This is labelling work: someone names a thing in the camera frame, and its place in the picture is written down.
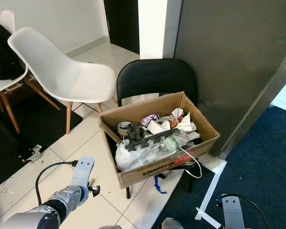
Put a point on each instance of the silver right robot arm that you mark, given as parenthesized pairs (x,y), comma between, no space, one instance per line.
(172,224)

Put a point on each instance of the brown cardboard rubbish box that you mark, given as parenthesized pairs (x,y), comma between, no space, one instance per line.
(202,131)

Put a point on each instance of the white plastic shell chair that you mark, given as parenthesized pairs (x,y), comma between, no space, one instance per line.
(2,86)
(66,74)

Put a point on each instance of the black floor mat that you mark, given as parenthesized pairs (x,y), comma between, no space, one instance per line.
(14,143)

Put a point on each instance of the black bag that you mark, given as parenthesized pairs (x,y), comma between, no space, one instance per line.
(5,52)

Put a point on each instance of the brown tape roll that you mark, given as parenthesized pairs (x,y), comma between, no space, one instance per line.
(123,128)

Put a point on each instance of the white plastic bag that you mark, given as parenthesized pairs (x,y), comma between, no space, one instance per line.
(127,157)

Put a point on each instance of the black foam strip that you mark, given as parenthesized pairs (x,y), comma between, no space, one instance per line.
(136,134)

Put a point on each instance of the purple foil wrapper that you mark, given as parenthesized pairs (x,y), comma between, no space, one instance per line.
(148,119)

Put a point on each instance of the black door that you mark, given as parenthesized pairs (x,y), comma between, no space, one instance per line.
(121,21)

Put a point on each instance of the black padded chair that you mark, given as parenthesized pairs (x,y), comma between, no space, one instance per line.
(155,76)

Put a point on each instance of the blue ribbon scrap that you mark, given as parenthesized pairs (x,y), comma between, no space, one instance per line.
(158,185)

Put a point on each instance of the clear plastic bottle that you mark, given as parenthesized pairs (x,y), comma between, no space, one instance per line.
(171,142)

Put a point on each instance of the white and brown paper wrapper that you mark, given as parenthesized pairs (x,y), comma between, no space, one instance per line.
(183,121)

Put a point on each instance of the white floor tape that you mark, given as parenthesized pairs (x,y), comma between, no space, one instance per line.
(212,191)

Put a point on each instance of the dark grey partition panel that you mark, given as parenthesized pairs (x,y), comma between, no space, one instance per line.
(229,57)

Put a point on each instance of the dark blue carpet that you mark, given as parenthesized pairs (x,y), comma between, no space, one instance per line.
(257,162)

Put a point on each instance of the small metal bracket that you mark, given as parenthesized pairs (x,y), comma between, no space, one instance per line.
(35,153)

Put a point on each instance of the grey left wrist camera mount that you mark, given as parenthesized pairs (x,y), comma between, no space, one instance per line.
(83,172)

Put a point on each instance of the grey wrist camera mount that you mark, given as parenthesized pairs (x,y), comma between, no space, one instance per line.
(232,212)
(83,172)

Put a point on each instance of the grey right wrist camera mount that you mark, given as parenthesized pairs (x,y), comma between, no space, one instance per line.
(232,212)

